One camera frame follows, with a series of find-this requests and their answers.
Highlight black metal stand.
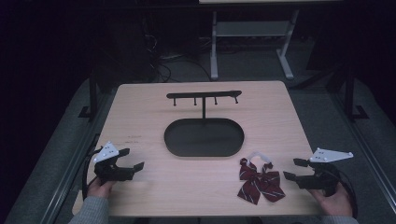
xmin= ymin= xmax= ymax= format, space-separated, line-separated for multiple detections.
xmin=78 ymin=69 xmax=106 ymax=123
xmin=340 ymin=63 xmax=370 ymax=123

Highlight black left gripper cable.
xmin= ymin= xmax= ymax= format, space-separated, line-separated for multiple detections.
xmin=80 ymin=145 xmax=104 ymax=201

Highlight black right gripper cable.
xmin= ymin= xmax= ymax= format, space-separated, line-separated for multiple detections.
xmin=323 ymin=169 xmax=359 ymax=218

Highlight dark red striped bow tie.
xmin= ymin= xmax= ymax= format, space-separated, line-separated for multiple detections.
xmin=236 ymin=151 xmax=287 ymax=206

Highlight black hook rack with tray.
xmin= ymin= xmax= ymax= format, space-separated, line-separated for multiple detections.
xmin=163 ymin=90 xmax=246 ymax=159

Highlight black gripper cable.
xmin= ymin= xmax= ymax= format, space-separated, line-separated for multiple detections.
xmin=80 ymin=145 xmax=104 ymax=201
xmin=323 ymin=169 xmax=359 ymax=218

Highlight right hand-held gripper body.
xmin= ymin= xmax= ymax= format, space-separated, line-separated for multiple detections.
xmin=295 ymin=147 xmax=355 ymax=198

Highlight black floor cables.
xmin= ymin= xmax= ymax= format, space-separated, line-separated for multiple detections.
xmin=144 ymin=31 xmax=214 ymax=84

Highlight white metal table frame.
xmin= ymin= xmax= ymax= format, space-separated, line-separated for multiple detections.
xmin=199 ymin=0 xmax=344 ymax=80

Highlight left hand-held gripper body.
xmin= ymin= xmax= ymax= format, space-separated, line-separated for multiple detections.
xmin=92 ymin=141 xmax=135 ymax=186

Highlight person's right hand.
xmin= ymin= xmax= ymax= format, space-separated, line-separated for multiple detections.
xmin=309 ymin=183 xmax=354 ymax=217

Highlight person's left hand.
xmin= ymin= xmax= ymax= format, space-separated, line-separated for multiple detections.
xmin=87 ymin=178 xmax=117 ymax=198

